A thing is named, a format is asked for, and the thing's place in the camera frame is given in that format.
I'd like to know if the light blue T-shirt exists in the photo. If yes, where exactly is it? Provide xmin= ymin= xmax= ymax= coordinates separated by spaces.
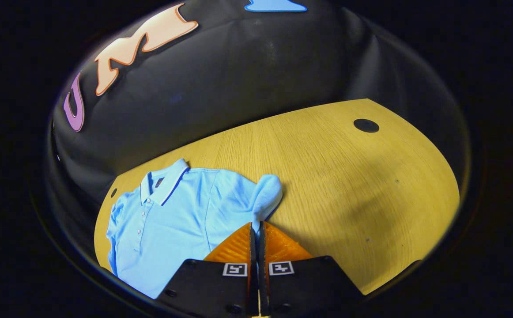
xmin=106 ymin=158 xmax=283 ymax=300

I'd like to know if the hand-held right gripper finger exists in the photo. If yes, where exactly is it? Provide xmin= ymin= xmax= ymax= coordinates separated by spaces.
xmin=155 ymin=222 xmax=258 ymax=318
xmin=259 ymin=221 xmax=365 ymax=318

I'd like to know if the black backdrop cloth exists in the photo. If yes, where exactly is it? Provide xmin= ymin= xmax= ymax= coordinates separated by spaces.
xmin=45 ymin=0 xmax=472 ymax=274

